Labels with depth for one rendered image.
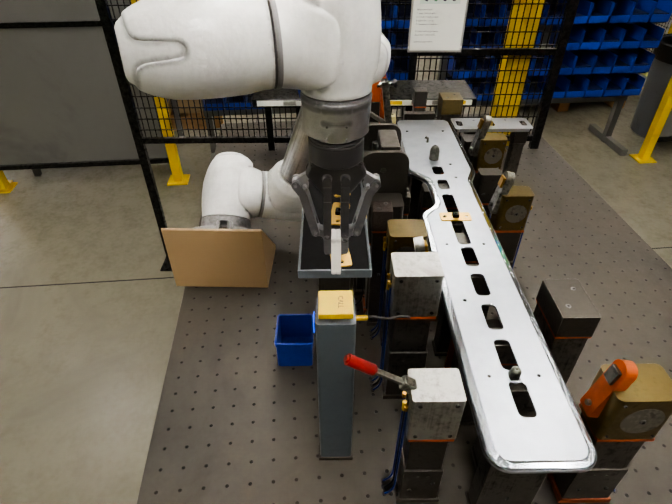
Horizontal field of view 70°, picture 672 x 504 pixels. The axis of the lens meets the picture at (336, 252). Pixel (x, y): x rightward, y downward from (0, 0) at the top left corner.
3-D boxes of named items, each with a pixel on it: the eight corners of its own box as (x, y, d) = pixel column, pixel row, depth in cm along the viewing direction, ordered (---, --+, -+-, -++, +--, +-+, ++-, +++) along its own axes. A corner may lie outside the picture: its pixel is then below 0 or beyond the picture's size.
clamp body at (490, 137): (496, 226, 181) (517, 140, 159) (464, 227, 181) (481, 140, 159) (491, 217, 186) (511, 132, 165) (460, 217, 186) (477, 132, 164)
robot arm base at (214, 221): (191, 228, 141) (192, 209, 142) (199, 240, 163) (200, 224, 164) (254, 231, 144) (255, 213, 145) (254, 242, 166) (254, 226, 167)
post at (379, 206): (383, 325, 141) (393, 211, 116) (366, 326, 141) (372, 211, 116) (381, 313, 145) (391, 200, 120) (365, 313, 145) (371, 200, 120)
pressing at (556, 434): (621, 472, 78) (624, 467, 77) (481, 474, 77) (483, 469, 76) (449, 121, 186) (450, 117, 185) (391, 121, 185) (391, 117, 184)
